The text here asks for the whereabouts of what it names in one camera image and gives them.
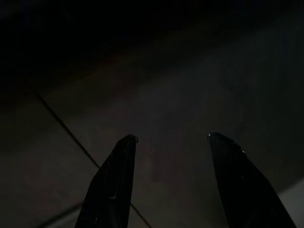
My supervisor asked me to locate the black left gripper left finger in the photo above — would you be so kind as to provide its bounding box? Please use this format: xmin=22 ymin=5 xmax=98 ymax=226
xmin=75 ymin=134 xmax=139 ymax=228

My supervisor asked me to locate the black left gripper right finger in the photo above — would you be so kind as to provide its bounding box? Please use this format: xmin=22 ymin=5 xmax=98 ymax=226
xmin=208 ymin=132 xmax=297 ymax=228

